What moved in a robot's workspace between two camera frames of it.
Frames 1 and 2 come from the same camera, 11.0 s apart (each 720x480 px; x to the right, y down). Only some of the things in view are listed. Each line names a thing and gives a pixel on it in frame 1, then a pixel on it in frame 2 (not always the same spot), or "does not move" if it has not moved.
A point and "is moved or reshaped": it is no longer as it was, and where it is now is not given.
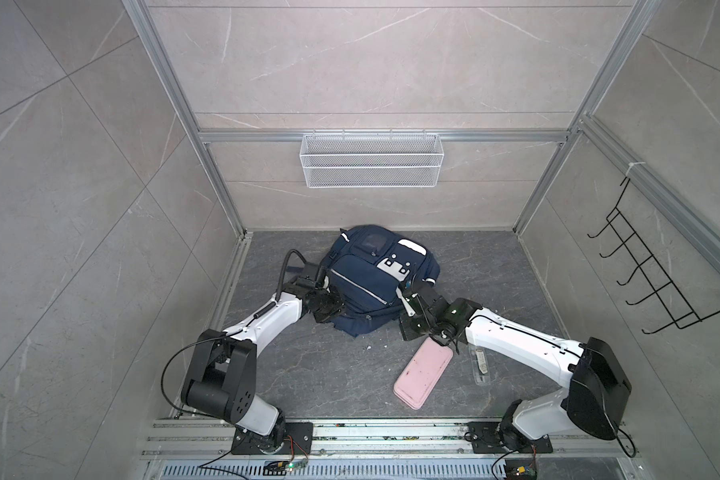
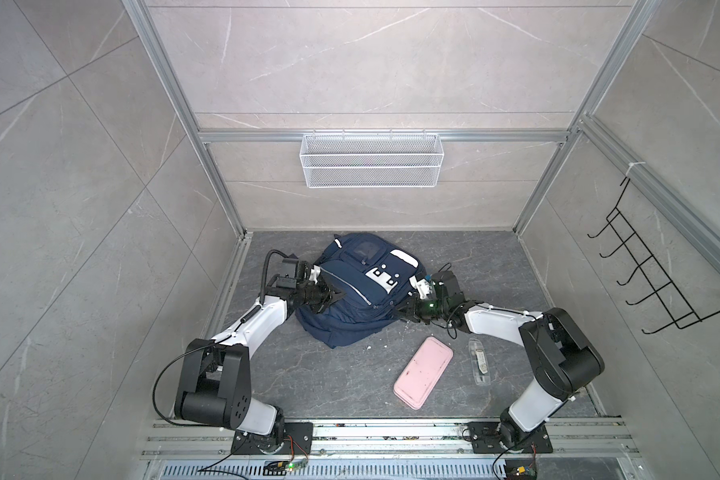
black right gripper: x=405 y=329 → x=413 y=308
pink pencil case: x=422 y=374 does not move
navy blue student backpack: x=368 y=264 is moved or reshaped
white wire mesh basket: x=372 y=160 does not move
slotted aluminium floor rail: x=189 y=450 does not move
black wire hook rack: x=678 y=308 does not move
